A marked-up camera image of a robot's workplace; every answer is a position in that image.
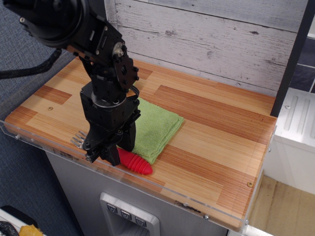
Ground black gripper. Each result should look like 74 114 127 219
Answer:
80 82 140 166

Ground red handled metal fork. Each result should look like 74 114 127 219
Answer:
70 131 153 175

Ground green cloth napkin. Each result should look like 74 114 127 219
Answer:
132 98 184 164

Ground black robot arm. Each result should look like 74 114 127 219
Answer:
3 0 140 166

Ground silver toy fridge cabinet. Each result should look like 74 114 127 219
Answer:
47 152 228 236

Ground yellow object bottom left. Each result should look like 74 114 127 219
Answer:
19 225 44 236

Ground white toy sink counter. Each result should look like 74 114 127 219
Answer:
263 88 315 194

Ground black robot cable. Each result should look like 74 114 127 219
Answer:
0 48 63 80

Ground black braided cable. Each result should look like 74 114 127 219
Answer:
0 220 19 236

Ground black right frame post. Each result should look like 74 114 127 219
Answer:
270 0 315 118

